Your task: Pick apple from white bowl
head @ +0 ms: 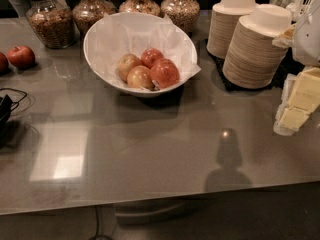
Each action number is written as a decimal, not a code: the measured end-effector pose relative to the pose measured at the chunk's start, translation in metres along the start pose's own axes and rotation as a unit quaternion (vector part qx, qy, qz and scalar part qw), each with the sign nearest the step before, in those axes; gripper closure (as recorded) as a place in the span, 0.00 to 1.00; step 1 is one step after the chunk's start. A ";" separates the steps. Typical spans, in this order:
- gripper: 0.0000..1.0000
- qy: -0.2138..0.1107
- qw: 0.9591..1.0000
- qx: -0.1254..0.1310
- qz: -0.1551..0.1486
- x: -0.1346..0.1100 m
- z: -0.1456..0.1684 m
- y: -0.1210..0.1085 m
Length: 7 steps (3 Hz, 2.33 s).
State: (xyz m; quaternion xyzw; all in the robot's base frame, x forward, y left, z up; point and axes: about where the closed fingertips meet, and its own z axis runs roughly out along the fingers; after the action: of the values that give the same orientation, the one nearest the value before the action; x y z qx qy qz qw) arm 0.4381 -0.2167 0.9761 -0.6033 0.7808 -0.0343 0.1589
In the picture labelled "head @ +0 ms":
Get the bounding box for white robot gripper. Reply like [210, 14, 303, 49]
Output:
[272, 0, 320, 136]

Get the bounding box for large red front apple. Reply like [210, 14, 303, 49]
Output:
[150, 58, 180, 89]

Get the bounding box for red back apple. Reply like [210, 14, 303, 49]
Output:
[141, 48, 163, 68]

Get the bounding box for yellow-red front apple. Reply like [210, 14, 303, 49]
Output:
[127, 65, 154, 90]

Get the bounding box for yellowish left apple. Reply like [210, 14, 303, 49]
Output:
[117, 53, 142, 82]

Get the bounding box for white paper bowl liner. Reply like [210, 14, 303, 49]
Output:
[88, 12, 202, 92]

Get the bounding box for white ceramic bowl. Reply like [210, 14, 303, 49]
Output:
[82, 11, 199, 99]

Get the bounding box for red apple on table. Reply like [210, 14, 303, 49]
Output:
[7, 46, 35, 70]

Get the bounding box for red apple at edge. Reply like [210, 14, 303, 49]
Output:
[0, 52, 9, 74]

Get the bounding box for black mat under stacks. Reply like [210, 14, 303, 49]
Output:
[209, 37, 304, 92]

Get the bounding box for back stack paper bowls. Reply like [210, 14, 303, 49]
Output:
[207, 0, 257, 59]

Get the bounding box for glass cereal jar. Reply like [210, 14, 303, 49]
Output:
[72, 0, 117, 36]
[119, 0, 161, 16]
[26, 0, 75, 49]
[160, 0, 200, 34]

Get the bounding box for leftmost glass cereal jar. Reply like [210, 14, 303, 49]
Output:
[26, 0, 75, 49]

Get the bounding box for black device with cable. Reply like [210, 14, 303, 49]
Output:
[0, 87, 28, 139]

